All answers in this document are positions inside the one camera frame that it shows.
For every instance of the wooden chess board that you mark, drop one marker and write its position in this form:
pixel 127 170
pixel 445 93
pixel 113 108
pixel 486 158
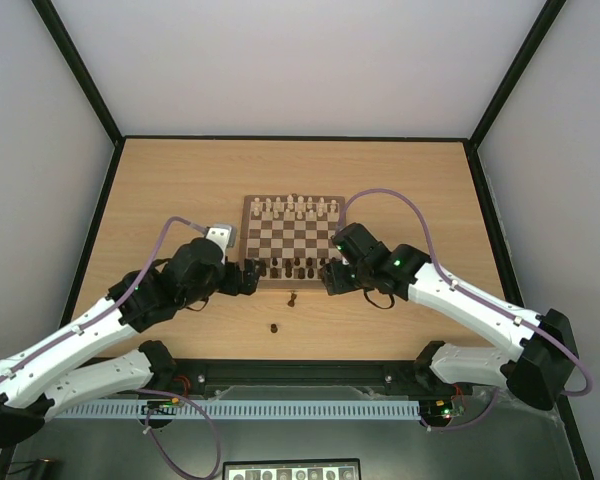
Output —
pixel 288 239

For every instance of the black aluminium frame rail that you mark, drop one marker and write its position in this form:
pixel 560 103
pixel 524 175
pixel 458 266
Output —
pixel 300 372

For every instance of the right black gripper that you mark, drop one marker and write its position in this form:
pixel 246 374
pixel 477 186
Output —
pixel 333 276

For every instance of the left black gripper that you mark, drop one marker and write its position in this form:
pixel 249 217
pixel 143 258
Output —
pixel 234 286

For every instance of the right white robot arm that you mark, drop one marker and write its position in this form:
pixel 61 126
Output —
pixel 531 355

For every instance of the white slotted cable duct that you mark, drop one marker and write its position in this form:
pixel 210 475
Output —
pixel 137 409

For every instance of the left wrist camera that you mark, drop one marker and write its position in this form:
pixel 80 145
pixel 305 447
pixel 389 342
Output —
pixel 223 235

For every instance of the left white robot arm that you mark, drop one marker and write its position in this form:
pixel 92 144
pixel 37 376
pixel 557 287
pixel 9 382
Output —
pixel 52 375

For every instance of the white chess pieces row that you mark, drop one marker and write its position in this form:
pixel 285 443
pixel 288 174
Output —
pixel 294 207

